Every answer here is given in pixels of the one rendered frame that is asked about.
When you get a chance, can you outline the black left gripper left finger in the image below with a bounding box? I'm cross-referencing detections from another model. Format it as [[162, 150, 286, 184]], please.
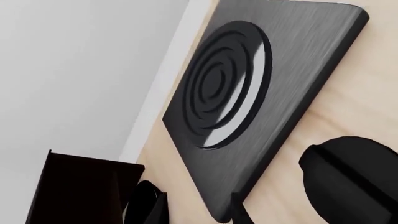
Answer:
[[123, 180, 169, 224]]

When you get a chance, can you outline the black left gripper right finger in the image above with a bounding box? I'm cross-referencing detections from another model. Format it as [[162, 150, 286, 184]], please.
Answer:
[[231, 192, 260, 224]]

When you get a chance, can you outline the dark brown wooden cabinet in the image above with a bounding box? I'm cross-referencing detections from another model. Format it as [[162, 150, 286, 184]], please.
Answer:
[[25, 149, 146, 224]]

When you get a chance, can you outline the round black stove knob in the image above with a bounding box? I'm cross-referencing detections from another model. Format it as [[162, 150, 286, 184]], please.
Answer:
[[298, 136, 398, 224]]

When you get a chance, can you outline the flat black stove plate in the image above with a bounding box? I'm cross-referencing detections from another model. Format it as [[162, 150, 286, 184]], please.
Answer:
[[162, 0, 371, 224]]

